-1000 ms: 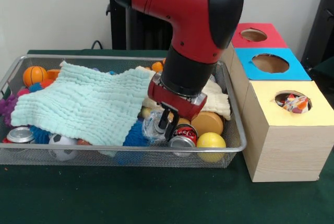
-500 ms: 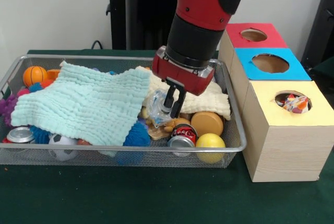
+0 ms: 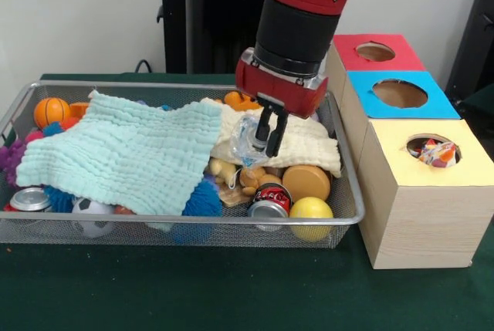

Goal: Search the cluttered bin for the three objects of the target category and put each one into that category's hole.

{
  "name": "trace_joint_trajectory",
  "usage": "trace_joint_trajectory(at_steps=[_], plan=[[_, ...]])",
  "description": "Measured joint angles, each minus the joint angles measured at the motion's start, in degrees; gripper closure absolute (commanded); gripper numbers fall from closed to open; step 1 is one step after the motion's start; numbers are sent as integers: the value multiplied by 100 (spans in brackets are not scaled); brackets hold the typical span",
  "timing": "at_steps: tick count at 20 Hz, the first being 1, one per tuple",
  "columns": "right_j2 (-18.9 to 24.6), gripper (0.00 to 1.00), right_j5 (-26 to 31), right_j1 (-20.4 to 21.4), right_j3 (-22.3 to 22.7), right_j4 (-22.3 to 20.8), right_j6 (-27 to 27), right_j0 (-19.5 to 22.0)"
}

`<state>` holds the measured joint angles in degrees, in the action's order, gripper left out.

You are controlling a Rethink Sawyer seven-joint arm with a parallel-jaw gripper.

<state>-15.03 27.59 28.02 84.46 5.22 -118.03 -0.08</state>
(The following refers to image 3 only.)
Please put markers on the cream waffle cloth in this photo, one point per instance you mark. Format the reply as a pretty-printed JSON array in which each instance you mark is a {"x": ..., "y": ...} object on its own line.
[{"x": 308, "y": 146}]

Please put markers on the crushed clear plastic bottle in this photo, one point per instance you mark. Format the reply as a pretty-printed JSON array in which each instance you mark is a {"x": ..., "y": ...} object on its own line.
[{"x": 243, "y": 142}]

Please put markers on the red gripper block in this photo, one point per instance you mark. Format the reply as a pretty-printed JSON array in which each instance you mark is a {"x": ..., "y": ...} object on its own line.
[{"x": 285, "y": 90}]

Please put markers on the crushed silver can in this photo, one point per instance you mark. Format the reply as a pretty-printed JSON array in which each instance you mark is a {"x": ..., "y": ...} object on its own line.
[{"x": 272, "y": 198}]

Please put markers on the black upright panel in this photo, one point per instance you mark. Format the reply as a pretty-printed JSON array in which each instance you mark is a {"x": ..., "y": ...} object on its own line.
[{"x": 478, "y": 18}]

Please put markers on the dark green table cloth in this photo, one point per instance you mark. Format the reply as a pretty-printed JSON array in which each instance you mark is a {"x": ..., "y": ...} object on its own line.
[{"x": 193, "y": 288}]

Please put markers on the brown toy burger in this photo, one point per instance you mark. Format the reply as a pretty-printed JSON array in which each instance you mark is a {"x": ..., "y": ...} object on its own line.
[{"x": 306, "y": 182}]

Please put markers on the small polka dot paper ball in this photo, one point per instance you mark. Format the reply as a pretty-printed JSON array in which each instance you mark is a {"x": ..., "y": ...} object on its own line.
[{"x": 438, "y": 153}]

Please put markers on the mint waffle cloth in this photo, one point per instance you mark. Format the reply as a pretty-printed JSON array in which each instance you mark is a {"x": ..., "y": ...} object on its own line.
[{"x": 96, "y": 146}]

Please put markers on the orange toy basketball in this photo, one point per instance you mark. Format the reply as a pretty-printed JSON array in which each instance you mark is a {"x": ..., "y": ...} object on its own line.
[{"x": 51, "y": 112}]

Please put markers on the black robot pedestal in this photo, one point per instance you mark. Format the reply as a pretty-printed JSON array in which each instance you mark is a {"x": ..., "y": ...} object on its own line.
[{"x": 208, "y": 30}]

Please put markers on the red and silver can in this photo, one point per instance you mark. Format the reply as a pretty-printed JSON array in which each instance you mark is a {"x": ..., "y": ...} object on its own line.
[{"x": 29, "y": 199}]

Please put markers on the small soccer ball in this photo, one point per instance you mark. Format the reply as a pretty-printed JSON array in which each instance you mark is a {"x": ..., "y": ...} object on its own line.
[{"x": 90, "y": 215}]

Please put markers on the wooden box three round holes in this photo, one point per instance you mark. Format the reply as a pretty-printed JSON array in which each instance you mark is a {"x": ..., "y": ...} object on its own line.
[{"x": 424, "y": 223}]

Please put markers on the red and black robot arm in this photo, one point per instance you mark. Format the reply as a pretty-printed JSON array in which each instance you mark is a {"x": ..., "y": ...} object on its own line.
[{"x": 301, "y": 18}]

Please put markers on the blue spiky ball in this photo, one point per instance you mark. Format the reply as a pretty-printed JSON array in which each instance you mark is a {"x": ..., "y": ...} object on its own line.
[{"x": 202, "y": 201}]

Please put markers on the yellow ball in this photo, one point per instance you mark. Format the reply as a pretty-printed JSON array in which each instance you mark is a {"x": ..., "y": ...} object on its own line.
[{"x": 310, "y": 217}]

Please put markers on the orange rubber toy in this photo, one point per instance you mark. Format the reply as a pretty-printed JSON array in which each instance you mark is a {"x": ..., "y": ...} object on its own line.
[{"x": 235, "y": 100}]

